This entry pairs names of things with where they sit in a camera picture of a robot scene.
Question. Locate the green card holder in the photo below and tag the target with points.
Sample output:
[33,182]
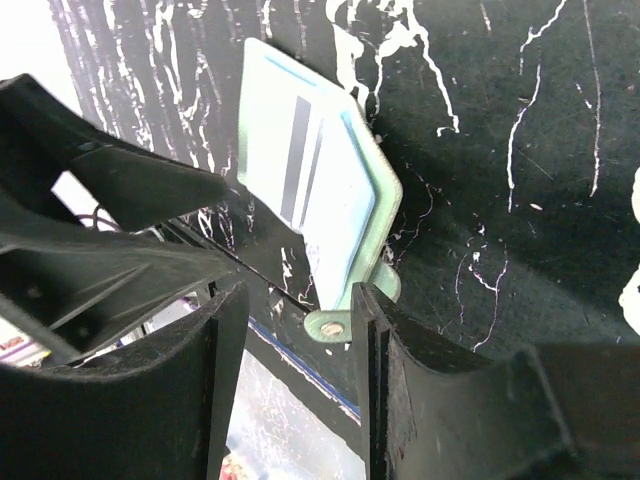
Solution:
[334,326]

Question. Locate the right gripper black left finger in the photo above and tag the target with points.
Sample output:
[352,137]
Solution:
[158,408]

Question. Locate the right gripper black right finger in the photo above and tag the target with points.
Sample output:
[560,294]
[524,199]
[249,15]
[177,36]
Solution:
[430,409]

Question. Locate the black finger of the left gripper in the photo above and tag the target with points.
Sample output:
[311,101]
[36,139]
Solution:
[41,138]
[75,290]

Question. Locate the white striped card in holder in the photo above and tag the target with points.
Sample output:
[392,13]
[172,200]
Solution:
[299,160]

